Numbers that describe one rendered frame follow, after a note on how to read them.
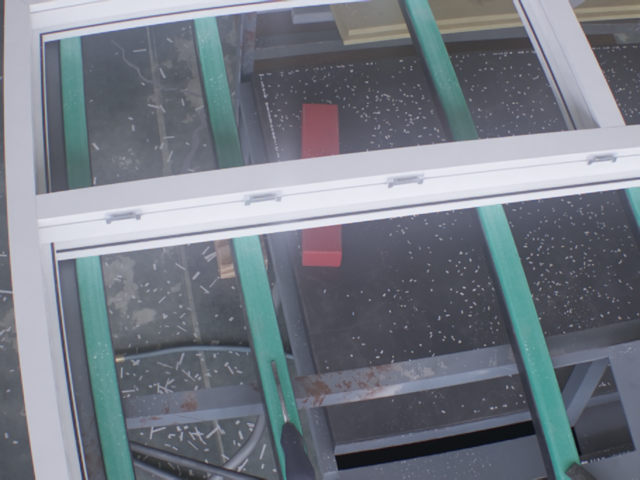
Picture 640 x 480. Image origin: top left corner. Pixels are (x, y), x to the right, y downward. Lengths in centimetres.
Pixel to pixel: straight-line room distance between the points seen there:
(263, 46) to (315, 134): 24
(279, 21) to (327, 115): 64
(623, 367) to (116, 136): 158
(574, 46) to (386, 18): 50
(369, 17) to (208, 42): 46
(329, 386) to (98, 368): 30
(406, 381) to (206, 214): 34
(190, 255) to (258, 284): 107
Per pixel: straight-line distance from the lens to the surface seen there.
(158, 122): 296
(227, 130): 182
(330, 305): 198
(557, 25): 195
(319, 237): 200
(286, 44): 228
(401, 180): 170
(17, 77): 182
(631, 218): 185
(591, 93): 186
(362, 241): 205
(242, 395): 163
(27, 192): 168
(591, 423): 198
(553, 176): 180
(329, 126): 213
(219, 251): 268
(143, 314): 266
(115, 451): 155
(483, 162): 173
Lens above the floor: 227
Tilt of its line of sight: 55 degrees down
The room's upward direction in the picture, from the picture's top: 8 degrees clockwise
